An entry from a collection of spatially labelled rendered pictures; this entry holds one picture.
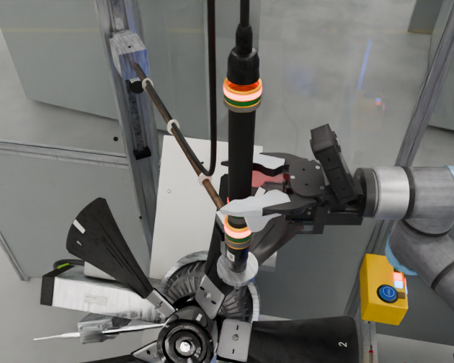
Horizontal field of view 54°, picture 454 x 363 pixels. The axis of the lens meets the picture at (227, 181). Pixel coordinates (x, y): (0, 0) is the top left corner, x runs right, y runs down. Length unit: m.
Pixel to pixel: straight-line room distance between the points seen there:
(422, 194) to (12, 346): 2.19
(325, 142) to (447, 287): 0.28
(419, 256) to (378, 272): 0.58
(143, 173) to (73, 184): 0.47
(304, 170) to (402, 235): 0.19
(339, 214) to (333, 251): 1.20
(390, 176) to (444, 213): 0.09
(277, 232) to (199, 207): 0.34
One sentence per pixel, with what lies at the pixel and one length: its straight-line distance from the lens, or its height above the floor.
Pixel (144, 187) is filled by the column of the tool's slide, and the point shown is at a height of 1.02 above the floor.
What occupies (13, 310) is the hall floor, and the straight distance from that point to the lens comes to 2.64.
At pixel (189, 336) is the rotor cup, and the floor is 1.24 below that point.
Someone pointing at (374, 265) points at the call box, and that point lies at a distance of 1.30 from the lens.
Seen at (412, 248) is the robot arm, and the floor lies 1.55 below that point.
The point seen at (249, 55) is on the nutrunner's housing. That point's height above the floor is 1.85.
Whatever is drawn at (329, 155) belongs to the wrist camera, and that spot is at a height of 1.73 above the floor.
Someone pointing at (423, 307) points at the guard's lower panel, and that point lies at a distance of 2.19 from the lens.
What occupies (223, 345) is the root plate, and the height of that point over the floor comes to 1.19.
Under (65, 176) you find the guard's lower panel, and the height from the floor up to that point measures 0.87.
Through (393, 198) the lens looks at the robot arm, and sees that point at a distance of 0.63.
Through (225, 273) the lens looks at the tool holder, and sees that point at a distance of 0.75.
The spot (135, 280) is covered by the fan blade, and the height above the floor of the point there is 1.28.
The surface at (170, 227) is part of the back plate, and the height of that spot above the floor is 1.18.
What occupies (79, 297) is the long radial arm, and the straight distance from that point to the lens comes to 1.19.
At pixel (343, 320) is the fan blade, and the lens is 1.05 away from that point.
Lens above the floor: 2.08
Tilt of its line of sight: 44 degrees down
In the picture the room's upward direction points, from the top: straight up
